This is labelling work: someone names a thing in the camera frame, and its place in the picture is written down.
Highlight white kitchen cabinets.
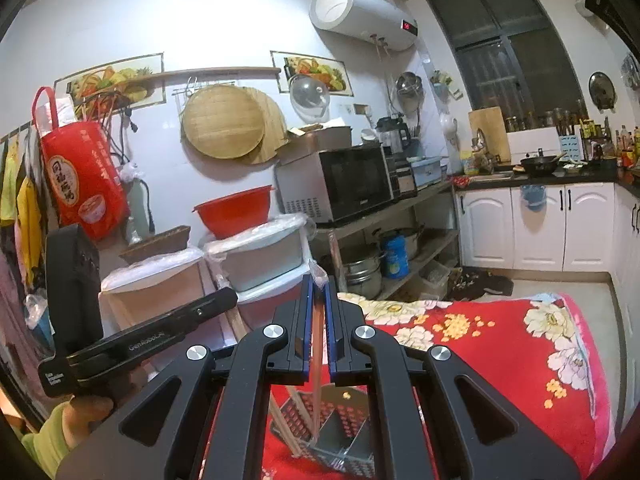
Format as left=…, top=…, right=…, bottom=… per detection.
left=454, top=179, right=639, bottom=300

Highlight hanging pot lid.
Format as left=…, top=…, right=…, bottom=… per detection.
left=588, top=72, right=617, bottom=112

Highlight red plastic basin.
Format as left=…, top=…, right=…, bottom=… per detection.
left=193, top=185, right=271, bottom=240

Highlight white water heater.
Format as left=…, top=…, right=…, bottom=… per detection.
left=309, top=0, right=419, bottom=51

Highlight red shopping bag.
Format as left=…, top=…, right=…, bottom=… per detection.
left=32, top=87, right=128, bottom=240

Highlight left white drawer unit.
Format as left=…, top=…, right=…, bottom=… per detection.
left=99, top=247, right=215, bottom=336

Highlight olive perforated utensil holder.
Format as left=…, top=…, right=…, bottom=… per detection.
left=306, top=384, right=375, bottom=479

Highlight red floral tablecloth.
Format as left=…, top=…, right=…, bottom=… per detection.
left=262, top=297, right=614, bottom=479

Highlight wooden cutting board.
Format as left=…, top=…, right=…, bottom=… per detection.
left=469, top=106, right=511, bottom=162

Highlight round bamboo tray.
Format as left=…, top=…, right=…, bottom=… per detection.
left=181, top=84, right=265, bottom=159

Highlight dark kitchen window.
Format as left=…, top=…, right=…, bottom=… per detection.
left=427, top=0, right=587, bottom=129

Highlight left hand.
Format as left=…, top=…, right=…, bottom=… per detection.
left=62, top=367, right=149, bottom=450

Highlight silver microwave oven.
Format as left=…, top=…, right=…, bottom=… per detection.
left=276, top=144, right=393, bottom=224

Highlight blue bottle on shelf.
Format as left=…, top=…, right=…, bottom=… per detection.
left=383, top=234, right=409, bottom=280

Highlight black wok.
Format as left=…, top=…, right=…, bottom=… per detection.
left=520, top=152, right=565, bottom=177

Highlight chopsticks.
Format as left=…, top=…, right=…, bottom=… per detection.
left=269, top=386, right=321, bottom=460
left=309, top=260, right=326, bottom=443

